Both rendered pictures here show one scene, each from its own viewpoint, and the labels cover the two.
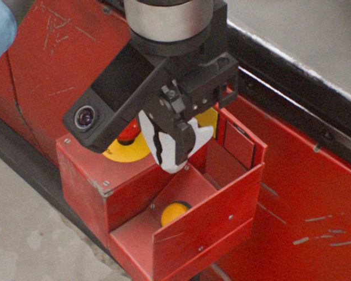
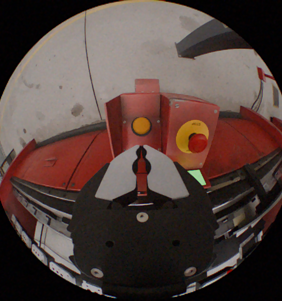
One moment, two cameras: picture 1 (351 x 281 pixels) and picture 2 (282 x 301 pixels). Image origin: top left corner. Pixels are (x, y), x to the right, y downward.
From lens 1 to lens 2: 0.64 m
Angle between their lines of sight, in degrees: 31
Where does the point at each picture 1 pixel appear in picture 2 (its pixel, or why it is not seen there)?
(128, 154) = (184, 131)
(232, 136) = (142, 183)
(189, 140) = (77, 210)
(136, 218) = (158, 110)
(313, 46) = not seen: hidden behind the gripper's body
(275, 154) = not seen: hidden behind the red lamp
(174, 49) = not seen: outside the picture
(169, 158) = (119, 163)
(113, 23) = (228, 167)
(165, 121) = (94, 234)
